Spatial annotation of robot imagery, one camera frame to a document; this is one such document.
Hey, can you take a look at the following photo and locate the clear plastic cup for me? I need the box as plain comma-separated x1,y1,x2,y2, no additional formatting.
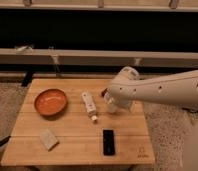
104,93,117,114

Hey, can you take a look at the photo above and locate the grey metal shelf rail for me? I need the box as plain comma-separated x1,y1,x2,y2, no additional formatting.
0,48,198,68

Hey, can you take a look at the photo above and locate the orange bowl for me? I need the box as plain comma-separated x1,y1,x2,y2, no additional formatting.
34,89,68,116

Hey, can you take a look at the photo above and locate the pale sponge block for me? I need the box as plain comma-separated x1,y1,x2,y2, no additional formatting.
40,129,59,150

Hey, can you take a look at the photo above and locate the white tube bottle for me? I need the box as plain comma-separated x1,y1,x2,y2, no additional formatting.
81,91,98,122

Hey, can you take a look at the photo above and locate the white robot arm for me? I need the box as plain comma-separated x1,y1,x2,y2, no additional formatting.
106,67,198,171

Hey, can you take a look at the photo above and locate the black eraser block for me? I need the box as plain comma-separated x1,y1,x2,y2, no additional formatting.
103,130,115,156

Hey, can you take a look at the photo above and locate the small red block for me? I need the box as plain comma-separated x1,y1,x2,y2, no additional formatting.
101,88,107,97

